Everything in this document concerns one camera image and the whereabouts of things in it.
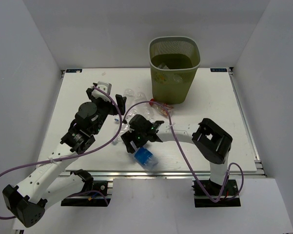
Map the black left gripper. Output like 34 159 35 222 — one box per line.
87 90 126 135

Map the clear slim bottle white cap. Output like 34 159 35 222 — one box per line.
112 119 130 145

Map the clear bottle blue label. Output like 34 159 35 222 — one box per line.
134 147 158 170

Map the clear square bottle yellow label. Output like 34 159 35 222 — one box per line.
155 62 170 84

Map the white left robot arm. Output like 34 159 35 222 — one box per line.
2 84 126 228

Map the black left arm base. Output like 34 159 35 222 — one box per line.
61 169 111 207

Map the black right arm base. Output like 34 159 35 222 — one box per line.
192 179 241 208

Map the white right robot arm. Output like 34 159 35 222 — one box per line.
121 115 233 195

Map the green mesh waste bin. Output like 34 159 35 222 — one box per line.
149 36 200 104

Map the clear ribbed bottle blue cap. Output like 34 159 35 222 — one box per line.
135 92 154 121

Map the crushed bottle red label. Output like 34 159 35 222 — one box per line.
149 98 174 117

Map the blue sticker left corner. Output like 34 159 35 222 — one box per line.
65 69 82 73

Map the blue sticker corner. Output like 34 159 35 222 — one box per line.
210 68 227 73
65 69 82 73

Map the blue sticker right corner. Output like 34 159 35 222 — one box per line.
210 68 227 73

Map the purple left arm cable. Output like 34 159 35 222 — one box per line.
0 85 123 219

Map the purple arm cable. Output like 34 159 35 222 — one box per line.
124 101 244 203
0 85 123 219

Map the aluminium table edge rail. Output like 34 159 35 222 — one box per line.
58 170 213 178

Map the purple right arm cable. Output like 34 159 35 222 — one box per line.
124 101 244 203

